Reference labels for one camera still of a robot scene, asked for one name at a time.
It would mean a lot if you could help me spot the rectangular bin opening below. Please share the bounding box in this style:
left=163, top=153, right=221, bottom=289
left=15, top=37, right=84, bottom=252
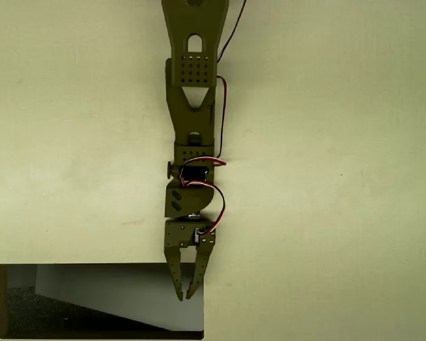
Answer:
left=0, top=262, right=205, bottom=341

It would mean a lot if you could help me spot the red white black gripper cable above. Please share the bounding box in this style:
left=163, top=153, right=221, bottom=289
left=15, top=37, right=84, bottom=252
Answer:
left=183, top=182, right=226, bottom=237

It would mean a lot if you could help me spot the red white black wrist cable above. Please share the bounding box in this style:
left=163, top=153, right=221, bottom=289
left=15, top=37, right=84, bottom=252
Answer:
left=178, top=156, right=227, bottom=188

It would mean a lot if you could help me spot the long black red cable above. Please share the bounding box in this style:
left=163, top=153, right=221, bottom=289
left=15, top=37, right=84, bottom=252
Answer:
left=216, top=0, right=248, bottom=159

